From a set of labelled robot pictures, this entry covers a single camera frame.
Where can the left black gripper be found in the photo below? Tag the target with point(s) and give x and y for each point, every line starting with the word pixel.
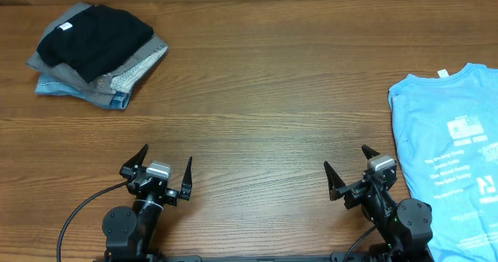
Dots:
pixel 128 169

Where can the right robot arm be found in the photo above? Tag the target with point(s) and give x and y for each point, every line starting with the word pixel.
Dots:
pixel 401 230

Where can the light blue printed t-shirt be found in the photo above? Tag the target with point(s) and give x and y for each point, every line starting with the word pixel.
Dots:
pixel 445 131

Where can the folded grey garment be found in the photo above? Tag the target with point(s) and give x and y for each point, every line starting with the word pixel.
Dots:
pixel 122 79

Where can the folded black garment on stack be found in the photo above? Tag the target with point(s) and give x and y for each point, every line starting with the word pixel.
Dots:
pixel 95 41

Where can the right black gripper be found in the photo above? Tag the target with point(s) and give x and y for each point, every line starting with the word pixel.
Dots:
pixel 355 190

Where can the folded blue denim garment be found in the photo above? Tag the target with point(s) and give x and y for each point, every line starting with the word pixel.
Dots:
pixel 49 86

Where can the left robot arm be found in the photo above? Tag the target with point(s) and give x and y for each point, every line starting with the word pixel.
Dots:
pixel 130 230

